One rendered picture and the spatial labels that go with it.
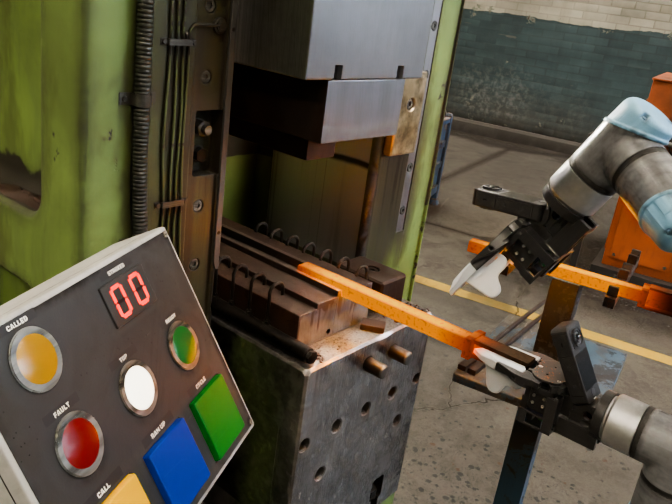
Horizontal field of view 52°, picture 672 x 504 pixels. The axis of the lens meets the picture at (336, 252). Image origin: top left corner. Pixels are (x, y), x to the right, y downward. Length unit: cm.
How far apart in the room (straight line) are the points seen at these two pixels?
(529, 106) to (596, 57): 90
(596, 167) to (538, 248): 14
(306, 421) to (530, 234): 49
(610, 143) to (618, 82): 765
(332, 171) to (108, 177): 64
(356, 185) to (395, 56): 39
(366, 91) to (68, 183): 47
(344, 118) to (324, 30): 15
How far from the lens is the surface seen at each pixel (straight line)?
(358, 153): 147
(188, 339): 83
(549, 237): 100
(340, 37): 105
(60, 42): 99
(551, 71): 870
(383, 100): 116
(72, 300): 71
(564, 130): 870
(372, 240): 151
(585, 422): 107
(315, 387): 117
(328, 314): 122
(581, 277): 144
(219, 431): 84
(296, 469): 125
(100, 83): 97
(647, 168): 90
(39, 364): 65
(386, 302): 118
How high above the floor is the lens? 149
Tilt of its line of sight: 21 degrees down
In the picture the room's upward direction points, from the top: 8 degrees clockwise
